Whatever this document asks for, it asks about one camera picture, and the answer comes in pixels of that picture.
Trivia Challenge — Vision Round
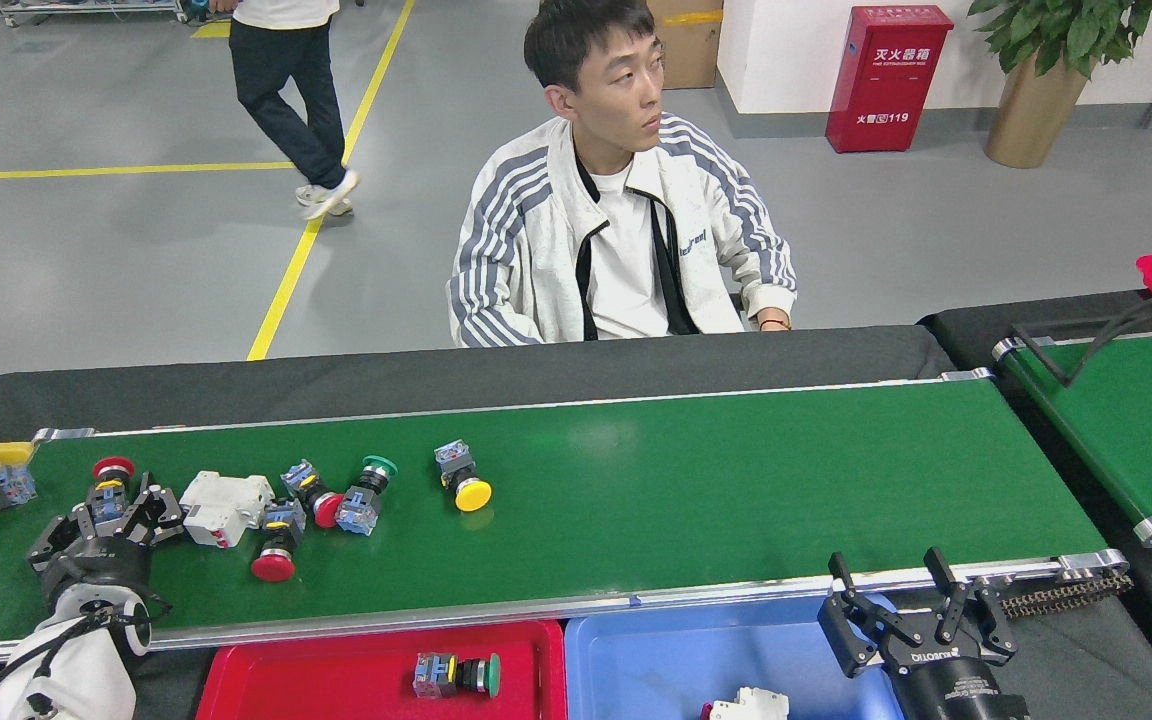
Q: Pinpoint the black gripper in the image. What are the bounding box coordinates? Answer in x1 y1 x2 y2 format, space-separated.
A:
29 475 185 601
818 546 1032 720

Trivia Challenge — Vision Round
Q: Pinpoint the red mushroom push button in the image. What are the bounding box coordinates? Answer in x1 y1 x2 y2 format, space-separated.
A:
280 458 346 530
89 455 137 531
249 498 308 584

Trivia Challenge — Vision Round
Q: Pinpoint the white circuit breaker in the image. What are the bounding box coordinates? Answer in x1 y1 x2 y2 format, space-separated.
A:
701 686 790 720
179 470 277 550

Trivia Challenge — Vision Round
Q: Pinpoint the yellow push button switch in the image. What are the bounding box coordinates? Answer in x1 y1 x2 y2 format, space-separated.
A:
433 439 494 514

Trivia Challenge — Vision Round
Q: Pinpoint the red plastic tray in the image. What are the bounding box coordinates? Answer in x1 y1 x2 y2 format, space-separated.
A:
196 618 567 720

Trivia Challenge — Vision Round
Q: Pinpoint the green conveyor belt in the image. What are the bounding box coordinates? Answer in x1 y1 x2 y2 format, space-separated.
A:
993 325 1152 549
0 368 1132 676

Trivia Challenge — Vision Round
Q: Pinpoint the blue plastic tray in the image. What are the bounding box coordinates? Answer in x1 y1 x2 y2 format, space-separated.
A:
564 595 905 720

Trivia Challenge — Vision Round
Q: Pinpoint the walking person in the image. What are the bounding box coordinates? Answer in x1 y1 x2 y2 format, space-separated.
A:
211 0 360 221

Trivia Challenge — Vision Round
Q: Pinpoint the seated person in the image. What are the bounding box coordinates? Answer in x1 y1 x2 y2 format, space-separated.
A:
446 0 799 349

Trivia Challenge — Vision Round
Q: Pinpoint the potted plant in gold pot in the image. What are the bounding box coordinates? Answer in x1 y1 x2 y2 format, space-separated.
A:
966 0 1152 169

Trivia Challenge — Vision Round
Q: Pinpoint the metal wheeled cart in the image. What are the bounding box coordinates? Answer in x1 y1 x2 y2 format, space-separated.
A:
0 0 187 28

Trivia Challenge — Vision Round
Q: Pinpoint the red fire extinguisher box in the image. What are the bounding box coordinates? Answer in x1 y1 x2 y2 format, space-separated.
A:
825 5 955 154

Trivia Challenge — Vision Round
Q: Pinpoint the brown cardboard box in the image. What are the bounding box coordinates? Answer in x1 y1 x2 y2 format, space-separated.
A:
648 0 725 91

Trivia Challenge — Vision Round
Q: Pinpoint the black drive chain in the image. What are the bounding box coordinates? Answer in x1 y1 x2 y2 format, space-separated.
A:
998 572 1134 619

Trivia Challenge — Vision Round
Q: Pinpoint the black cable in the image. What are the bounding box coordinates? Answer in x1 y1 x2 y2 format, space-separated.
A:
1011 280 1152 389

